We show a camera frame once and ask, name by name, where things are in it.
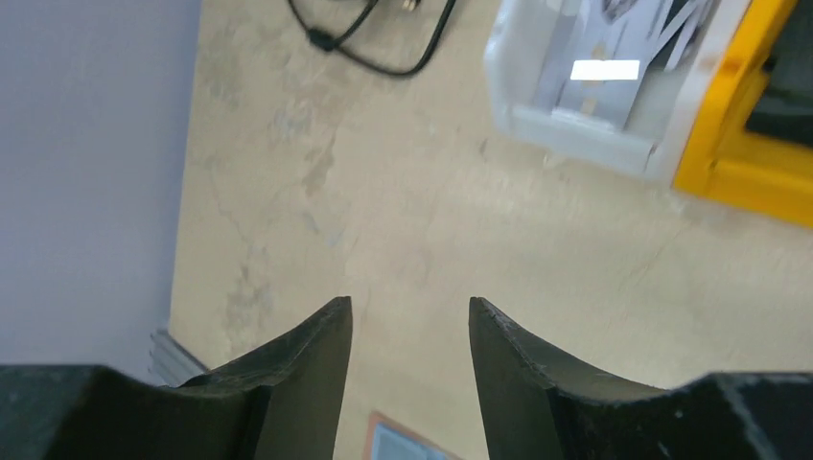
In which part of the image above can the white plastic bin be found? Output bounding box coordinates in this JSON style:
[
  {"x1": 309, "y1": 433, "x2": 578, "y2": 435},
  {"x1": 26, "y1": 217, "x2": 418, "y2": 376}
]
[{"x1": 484, "y1": 1, "x2": 750, "y2": 183}]

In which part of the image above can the black cards stack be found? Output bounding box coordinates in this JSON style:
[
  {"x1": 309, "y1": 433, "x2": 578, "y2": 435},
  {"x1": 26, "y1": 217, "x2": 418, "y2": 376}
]
[{"x1": 746, "y1": 0, "x2": 812, "y2": 148}]

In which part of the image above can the pink leather card holder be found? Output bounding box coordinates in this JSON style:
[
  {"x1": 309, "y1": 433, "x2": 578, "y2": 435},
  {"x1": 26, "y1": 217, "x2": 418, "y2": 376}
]
[{"x1": 362, "y1": 411, "x2": 460, "y2": 460}]

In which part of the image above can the white cards stack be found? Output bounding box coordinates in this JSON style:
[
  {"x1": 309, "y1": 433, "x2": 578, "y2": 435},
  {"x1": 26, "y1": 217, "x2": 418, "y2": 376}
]
[{"x1": 534, "y1": 0, "x2": 713, "y2": 128}]

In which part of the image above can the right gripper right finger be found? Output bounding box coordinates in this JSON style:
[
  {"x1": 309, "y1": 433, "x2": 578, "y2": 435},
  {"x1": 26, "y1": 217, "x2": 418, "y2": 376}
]
[{"x1": 469, "y1": 297, "x2": 812, "y2": 459}]

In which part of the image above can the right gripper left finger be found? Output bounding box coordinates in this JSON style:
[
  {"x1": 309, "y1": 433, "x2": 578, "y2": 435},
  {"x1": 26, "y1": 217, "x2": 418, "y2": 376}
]
[{"x1": 1, "y1": 297, "x2": 353, "y2": 459}]

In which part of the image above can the black coiled cable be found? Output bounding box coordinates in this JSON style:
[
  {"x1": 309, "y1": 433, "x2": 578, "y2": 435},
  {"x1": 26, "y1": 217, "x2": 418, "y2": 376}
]
[{"x1": 287, "y1": 0, "x2": 458, "y2": 79}]

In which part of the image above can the yellow bin with black cards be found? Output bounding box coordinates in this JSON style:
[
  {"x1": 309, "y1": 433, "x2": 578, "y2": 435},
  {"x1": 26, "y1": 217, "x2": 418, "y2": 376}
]
[{"x1": 672, "y1": 1, "x2": 812, "y2": 227}]

